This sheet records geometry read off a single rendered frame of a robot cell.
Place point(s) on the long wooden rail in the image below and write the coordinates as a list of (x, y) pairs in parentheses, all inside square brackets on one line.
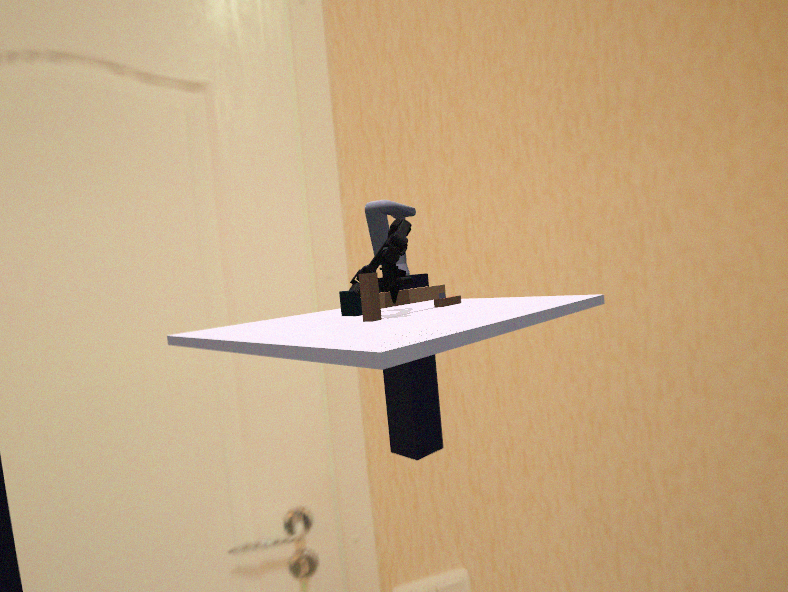
[(409, 296)]

